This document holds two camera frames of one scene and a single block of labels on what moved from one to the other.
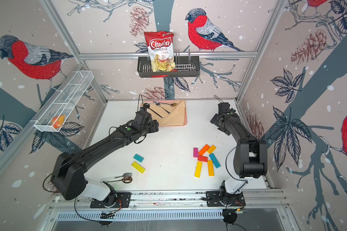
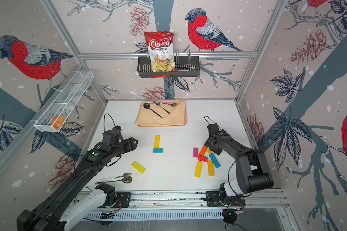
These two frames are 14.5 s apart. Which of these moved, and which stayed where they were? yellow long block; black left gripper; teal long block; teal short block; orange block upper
Moved: teal short block; black left gripper
Stayed: yellow long block; teal long block; orange block upper
